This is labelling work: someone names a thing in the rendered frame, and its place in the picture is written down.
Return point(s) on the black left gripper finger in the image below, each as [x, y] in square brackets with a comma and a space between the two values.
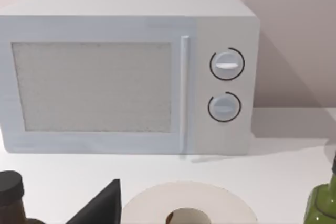
[105, 205]

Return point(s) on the white paper roll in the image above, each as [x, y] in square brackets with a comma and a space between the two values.
[147, 208]

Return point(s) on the brown bottle with black cap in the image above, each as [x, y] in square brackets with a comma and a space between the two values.
[10, 184]

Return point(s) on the microwave knob with grey bar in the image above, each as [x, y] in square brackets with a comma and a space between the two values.
[224, 107]

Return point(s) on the microwave oven door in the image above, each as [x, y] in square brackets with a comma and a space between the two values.
[92, 30]

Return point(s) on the microwave knob with white bar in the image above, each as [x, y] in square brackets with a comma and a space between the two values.
[226, 63]

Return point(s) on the green bottle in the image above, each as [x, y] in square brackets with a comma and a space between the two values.
[323, 203]

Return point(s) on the pale microwave oven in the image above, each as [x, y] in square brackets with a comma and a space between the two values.
[223, 19]

